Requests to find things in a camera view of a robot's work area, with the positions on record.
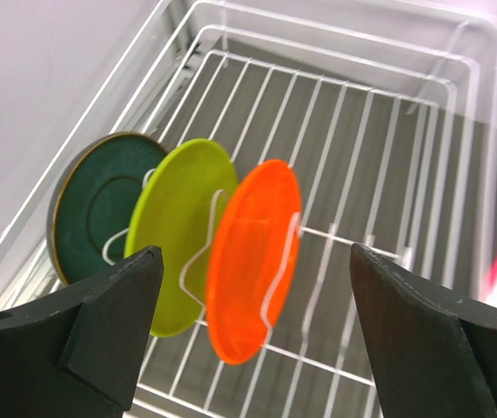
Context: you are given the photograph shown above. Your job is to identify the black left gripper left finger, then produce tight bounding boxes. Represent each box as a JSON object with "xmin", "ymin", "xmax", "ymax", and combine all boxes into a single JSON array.
[{"xmin": 0, "ymin": 246, "xmax": 164, "ymax": 417}]

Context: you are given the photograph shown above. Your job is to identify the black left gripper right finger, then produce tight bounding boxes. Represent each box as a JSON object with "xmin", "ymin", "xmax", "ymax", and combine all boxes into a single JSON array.
[{"xmin": 350, "ymin": 244, "xmax": 497, "ymax": 417}]

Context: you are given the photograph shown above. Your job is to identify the orange plate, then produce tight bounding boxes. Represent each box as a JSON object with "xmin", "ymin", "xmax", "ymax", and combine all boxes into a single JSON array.
[{"xmin": 206, "ymin": 159, "xmax": 302, "ymax": 365}]

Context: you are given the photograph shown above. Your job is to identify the dark green plate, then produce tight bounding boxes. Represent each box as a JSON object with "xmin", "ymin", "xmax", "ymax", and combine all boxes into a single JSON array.
[{"xmin": 46, "ymin": 131, "xmax": 168, "ymax": 285}]

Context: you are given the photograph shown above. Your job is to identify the lime green plate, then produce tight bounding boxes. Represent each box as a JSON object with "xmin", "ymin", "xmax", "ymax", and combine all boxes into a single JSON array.
[{"xmin": 124, "ymin": 138, "xmax": 238, "ymax": 337}]

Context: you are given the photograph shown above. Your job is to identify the white wire dish rack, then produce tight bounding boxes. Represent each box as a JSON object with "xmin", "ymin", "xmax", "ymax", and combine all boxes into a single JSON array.
[{"xmin": 0, "ymin": 1, "xmax": 497, "ymax": 417}]

